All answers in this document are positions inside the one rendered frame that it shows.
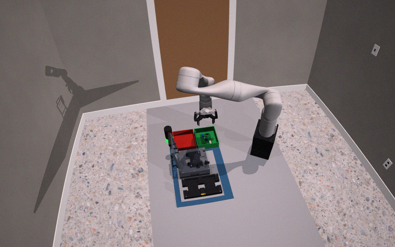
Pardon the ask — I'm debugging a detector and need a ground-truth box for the red bin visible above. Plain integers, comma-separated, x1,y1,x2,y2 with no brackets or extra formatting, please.
172,129,196,151

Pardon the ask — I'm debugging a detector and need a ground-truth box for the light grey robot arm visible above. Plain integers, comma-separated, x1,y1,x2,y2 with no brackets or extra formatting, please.
176,67,283,138

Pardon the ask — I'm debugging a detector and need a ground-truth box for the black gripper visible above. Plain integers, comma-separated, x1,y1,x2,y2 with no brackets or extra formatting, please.
194,109,218,126

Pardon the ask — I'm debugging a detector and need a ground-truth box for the green circuit board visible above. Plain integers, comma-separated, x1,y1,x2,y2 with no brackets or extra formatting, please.
200,133,212,144

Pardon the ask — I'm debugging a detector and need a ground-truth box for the green open bin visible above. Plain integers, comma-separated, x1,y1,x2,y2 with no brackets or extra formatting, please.
194,126,219,149

